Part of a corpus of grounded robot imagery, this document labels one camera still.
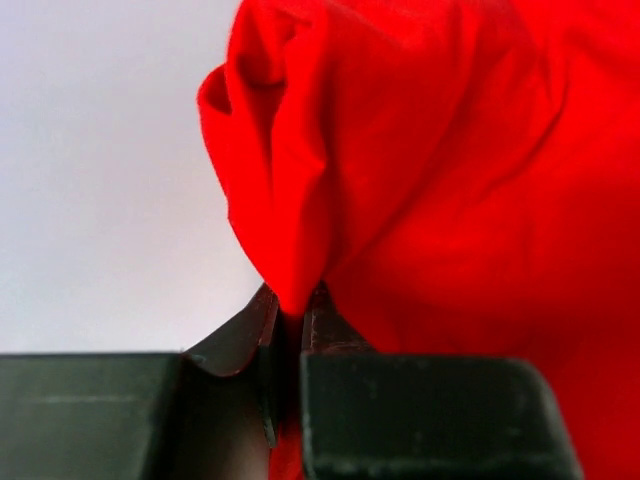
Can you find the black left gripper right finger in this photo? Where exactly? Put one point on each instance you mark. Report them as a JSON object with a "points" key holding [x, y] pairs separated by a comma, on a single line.
{"points": [[369, 415]]}

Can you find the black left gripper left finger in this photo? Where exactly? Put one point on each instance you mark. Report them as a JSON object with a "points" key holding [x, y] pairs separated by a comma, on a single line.
{"points": [[205, 413]]}

